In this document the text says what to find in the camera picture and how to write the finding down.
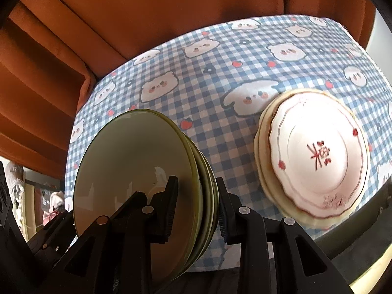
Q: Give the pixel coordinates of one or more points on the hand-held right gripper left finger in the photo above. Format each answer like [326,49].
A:
[171,211]

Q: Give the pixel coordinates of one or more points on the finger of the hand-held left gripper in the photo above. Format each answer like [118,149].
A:
[59,232]

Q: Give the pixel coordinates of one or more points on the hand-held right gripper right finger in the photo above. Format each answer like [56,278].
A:
[223,217]

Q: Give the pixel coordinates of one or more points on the scalloped yellow floral plate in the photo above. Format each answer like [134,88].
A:
[309,223]

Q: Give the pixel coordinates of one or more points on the white plate with red pattern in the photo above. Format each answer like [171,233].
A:
[318,147]

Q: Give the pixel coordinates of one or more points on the pink white cloth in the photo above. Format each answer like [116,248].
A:
[55,200]

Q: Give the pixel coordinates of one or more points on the blue checked printed tablecloth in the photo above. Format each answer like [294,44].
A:
[199,76]

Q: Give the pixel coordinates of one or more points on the orange curtain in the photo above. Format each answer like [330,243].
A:
[122,21]

